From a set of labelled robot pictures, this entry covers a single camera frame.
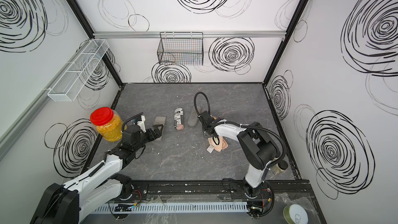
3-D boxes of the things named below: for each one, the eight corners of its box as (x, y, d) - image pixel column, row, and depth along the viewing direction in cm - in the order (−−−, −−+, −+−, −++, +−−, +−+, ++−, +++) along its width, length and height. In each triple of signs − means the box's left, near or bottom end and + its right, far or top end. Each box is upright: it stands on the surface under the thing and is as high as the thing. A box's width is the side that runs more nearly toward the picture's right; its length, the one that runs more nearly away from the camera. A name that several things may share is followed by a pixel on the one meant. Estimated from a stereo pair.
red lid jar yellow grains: (104, 142, 92) (84, 125, 76) (111, 125, 99) (94, 107, 83) (123, 142, 92) (107, 125, 76) (129, 126, 99) (115, 107, 83)
